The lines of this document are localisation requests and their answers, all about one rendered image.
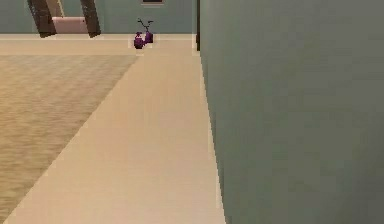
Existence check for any tan woven floor rug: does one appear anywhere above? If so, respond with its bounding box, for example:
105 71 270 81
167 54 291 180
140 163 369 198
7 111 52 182
0 54 139 214

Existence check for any pale pink box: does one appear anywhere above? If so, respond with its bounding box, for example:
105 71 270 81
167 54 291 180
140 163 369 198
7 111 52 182
51 16 90 35

